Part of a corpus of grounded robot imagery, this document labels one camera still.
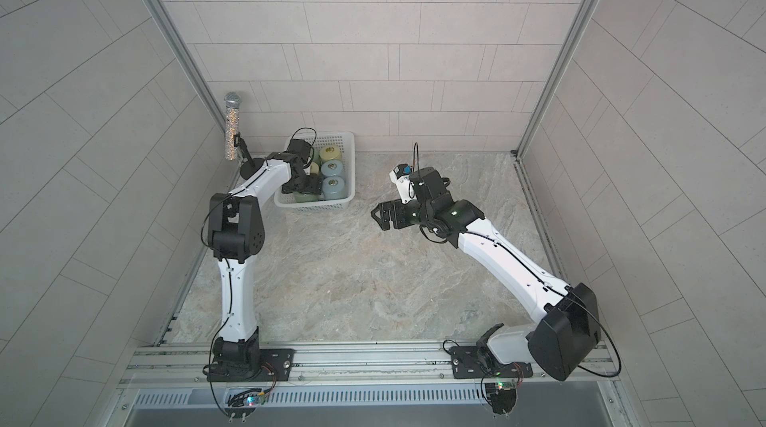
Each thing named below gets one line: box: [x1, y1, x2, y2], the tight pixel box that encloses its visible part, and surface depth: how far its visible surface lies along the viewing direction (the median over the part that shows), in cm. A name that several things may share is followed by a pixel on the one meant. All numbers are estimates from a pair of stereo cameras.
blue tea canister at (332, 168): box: [321, 159, 344, 177], surface depth 104 cm
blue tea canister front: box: [322, 175, 346, 200], surface depth 98 cm
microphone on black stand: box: [223, 91, 267, 179], surface depth 96 cm
